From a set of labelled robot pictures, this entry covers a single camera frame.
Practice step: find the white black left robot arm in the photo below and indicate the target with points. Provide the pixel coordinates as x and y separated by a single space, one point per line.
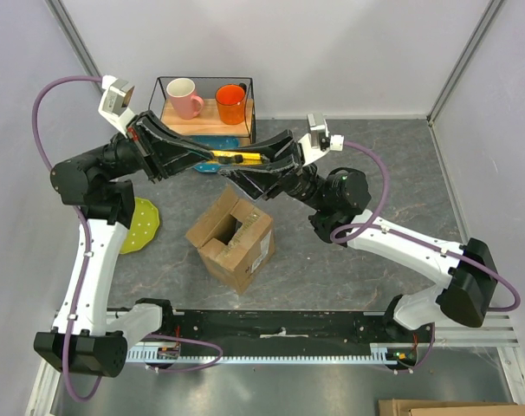
82 340

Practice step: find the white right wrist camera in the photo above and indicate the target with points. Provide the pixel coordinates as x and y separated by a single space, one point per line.
318 141

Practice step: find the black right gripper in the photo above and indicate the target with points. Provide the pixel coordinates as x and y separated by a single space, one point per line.
258 180

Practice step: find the yellow utility knife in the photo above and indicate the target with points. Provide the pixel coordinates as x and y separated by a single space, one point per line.
236 158

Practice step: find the cardboard sheet in corner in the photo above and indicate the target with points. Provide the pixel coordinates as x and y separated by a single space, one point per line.
447 408

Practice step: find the black wire wooden shelf rack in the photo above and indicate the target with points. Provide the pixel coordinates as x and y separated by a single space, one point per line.
208 122

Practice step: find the orange ceramic mug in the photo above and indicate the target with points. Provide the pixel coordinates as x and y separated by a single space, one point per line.
231 99

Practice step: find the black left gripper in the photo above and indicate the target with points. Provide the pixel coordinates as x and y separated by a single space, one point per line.
197 152

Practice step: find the blue dotted plate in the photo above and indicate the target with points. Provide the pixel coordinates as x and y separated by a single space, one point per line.
217 142

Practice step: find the pink ceramic mug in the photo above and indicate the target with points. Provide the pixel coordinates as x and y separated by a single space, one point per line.
184 98

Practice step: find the brown cardboard express box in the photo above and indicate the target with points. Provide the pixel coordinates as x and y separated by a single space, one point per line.
234 239

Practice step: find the green dotted plate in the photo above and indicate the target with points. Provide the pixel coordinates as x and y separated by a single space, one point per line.
144 226

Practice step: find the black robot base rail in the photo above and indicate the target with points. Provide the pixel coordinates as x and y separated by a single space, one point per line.
268 334

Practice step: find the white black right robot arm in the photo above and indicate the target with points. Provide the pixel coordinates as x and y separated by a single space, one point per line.
463 275

